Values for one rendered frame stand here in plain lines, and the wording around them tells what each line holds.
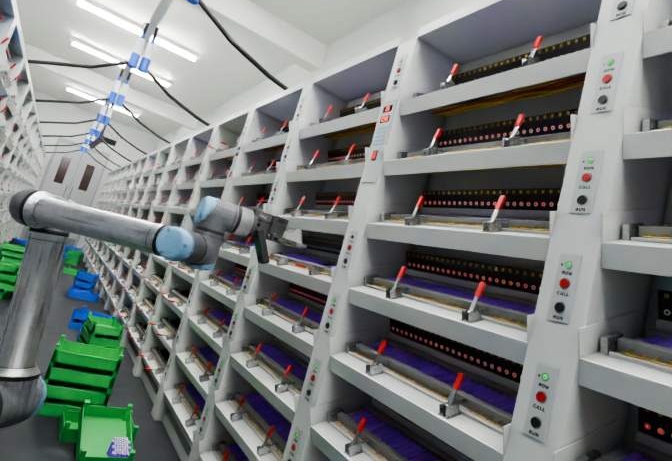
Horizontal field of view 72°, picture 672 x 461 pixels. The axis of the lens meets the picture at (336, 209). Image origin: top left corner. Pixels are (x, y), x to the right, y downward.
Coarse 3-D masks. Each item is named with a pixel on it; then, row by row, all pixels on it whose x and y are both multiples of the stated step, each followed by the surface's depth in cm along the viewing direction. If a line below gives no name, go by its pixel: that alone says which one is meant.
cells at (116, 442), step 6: (114, 438) 191; (120, 438) 192; (126, 438) 193; (114, 444) 188; (120, 444) 189; (126, 444) 190; (108, 450) 189; (114, 450) 185; (120, 450) 186; (126, 450) 187; (108, 456) 186; (114, 456) 183; (120, 456) 185; (126, 456) 186
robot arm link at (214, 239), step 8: (200, 232) 139; (208, 232) 139; (216, 232) 140; (208, 240) 138; (216, 240) 141; (208, 248) 136; (216, 248) 141; (208, 256) 137; (216, 256) 142; (192, 264) 138; (200, 264) 138; (208, 264) 139
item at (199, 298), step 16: (256, 112) 268; (256, 128) 268; (272, 128) 273; (240, 160) 264; (256, 160) 269; (224, 192) 266; (240, 192) 264; (256, 192) 269; (192, 288) 259; (192, 304) 251; (224, 304) 260; (176, 336) 255; (192, 336) 252; (176, 368) 248; (160, 384) 252; (160, 400) 244; (160, 416) 244
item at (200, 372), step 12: (180, 348) 248; (192, 348) 247; (204, 348) 248; (180, 360) 238; (192, 360) 233; (204, 360) 229; (216, 360) 230; (192, 372) 220; (204, 372) 218; (204, 384) 206; (204, 396) 200
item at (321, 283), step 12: (276, 252) 199; (288, 252) 203; (312, 252) 195; (324, 252) 186; (264, 264) 190; (276, 276) 181; (288, 276) 171; (300, 276) 163; (312, 276) 156; (324, 276) 155; (312, 288) 155; (324, 288) 148
